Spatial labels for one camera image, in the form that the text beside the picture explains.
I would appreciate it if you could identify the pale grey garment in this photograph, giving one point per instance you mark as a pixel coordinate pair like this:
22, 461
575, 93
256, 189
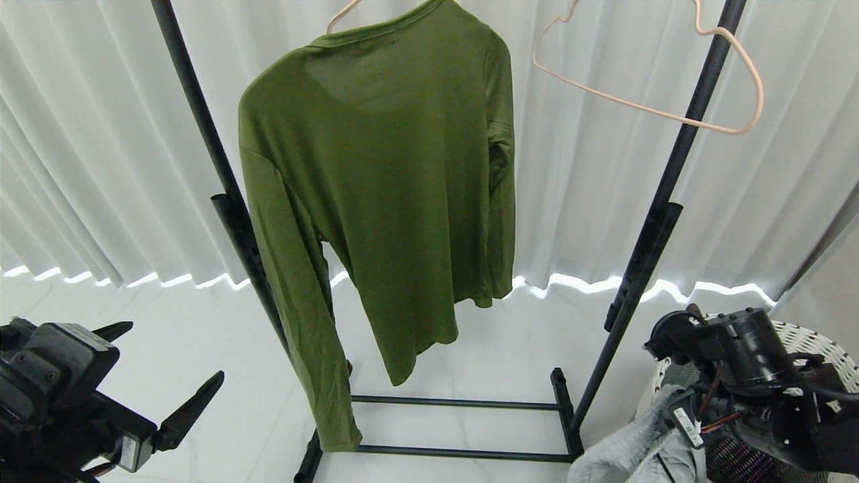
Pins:
631, 449

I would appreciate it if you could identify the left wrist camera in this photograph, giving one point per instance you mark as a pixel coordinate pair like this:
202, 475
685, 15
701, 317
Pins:
60, 362

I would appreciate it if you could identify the white curtain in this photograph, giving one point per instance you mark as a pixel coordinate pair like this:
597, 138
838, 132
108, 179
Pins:
100, 134

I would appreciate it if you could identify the green short-sleeved shirt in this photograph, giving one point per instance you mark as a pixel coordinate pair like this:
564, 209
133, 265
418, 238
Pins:
389, 201

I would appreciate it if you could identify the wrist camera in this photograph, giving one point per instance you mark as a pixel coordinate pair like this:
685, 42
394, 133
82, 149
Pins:
671, 335
60, 362

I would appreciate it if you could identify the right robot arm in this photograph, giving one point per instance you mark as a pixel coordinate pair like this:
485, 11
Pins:
751, 349

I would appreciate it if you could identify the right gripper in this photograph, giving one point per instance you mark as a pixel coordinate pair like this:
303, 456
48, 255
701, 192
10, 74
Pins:
731, 416

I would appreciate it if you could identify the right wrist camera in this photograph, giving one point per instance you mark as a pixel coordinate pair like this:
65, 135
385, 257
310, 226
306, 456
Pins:
671, 335

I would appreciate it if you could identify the pink clothes hanger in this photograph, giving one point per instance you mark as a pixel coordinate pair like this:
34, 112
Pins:
339, 17
755, 80

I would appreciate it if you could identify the black clothes rack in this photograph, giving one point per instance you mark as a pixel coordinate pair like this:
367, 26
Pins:
644, 268

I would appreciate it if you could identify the white laundry basket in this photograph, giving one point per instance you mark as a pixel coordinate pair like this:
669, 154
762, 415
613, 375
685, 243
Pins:
819, 349

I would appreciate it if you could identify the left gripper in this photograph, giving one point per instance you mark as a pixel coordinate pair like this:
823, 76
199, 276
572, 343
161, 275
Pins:
114, 436

